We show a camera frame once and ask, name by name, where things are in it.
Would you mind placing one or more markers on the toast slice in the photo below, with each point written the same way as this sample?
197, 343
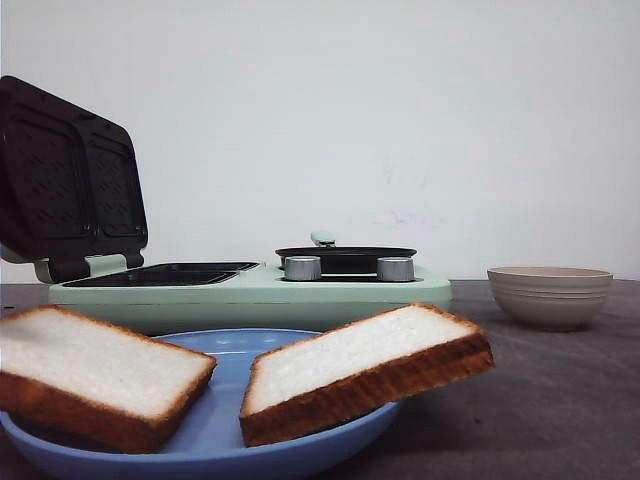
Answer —
316, 383
98, 380

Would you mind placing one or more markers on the beige ribbed bowl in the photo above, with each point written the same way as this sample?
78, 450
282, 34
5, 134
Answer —
550, 298

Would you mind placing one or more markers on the mint green breakfast maker base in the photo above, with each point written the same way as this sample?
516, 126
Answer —
181, 297

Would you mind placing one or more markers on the black round frying pan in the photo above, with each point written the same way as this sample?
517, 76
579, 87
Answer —
336, 259

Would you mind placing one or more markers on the left silver control knob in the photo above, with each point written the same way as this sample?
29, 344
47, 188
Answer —
302, 268

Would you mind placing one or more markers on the silver control knob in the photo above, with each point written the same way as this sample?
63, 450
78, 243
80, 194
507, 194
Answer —
302, 268
395, 269

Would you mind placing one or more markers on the right silver control knob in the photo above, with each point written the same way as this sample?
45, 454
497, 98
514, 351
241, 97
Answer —
395, 269

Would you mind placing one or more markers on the blue round plate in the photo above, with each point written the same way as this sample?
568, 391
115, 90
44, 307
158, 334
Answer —
208, 443

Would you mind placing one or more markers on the grey table cloth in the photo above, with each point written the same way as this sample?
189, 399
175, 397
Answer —
555, 406

